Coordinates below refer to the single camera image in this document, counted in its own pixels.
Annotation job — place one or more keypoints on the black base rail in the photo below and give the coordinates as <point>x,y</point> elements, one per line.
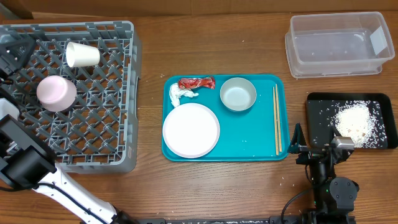
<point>214,221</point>

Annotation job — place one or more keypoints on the white paper cup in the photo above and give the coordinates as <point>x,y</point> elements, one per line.
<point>80,55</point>

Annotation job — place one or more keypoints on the black plastic tray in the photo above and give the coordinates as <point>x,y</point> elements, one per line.
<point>322,107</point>

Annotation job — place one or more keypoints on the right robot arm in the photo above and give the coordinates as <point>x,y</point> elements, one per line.
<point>333,196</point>

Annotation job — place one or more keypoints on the pile of white rice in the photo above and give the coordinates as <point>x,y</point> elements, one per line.
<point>354,120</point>

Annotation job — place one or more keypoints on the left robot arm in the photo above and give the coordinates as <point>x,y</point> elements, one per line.
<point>27,163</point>

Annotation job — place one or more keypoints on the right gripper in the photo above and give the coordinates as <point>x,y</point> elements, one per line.
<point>298,145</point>

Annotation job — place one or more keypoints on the clear plastic container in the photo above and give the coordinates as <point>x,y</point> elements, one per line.
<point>338,44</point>

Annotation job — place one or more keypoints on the right wooden chopstick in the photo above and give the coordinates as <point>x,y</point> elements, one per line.
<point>278,117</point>

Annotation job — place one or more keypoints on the left wooden chopstick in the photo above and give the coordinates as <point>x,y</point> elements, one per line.
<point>275,123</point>

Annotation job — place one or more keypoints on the wooden chopstick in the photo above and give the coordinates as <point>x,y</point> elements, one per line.
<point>278,117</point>
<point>275,123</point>

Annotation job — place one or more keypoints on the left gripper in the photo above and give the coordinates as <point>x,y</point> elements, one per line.
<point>11,54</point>

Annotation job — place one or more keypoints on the red snack wrapper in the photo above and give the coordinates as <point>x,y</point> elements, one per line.
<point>193,83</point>

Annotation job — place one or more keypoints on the grey dishwasher rack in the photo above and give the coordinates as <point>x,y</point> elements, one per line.
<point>99,133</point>

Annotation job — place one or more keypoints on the grey-green bowl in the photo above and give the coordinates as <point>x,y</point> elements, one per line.
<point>238,94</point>

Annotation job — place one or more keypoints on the teal plastic tray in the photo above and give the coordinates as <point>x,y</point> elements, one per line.
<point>245,136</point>

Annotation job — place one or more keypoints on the large white plate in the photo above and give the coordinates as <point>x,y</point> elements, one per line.
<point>191,130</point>

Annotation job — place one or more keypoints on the crumpled white tissue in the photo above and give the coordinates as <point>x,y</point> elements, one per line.
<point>175,93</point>

